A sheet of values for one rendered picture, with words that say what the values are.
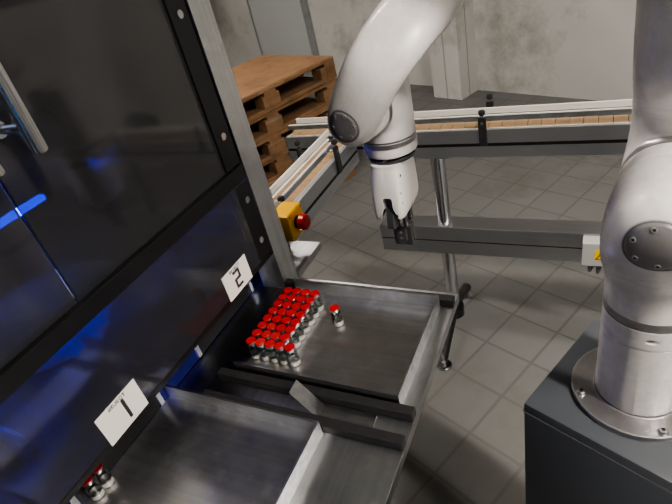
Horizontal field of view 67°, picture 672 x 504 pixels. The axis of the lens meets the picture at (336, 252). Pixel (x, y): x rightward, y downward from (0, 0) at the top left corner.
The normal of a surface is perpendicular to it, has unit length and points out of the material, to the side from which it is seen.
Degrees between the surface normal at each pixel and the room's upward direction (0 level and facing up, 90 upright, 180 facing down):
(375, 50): 59
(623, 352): 90
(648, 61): 98
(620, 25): 90
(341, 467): 0
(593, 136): 90
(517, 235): 90
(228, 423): 0
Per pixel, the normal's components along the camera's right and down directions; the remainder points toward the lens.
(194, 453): -0.21, -0.81
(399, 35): -0.12, -0.04
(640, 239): -0.70, 0.40
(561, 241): -0.40, 0.58
